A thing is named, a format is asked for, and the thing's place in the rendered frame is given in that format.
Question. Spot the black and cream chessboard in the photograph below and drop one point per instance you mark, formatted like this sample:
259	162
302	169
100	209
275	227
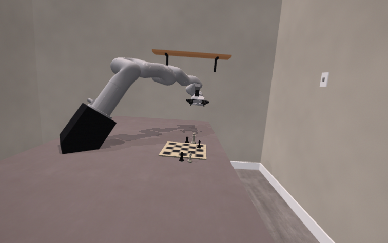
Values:
174	149

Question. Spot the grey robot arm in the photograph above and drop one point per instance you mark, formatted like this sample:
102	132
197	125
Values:
128	70

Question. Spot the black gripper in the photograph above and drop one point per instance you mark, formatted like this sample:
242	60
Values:
200	101

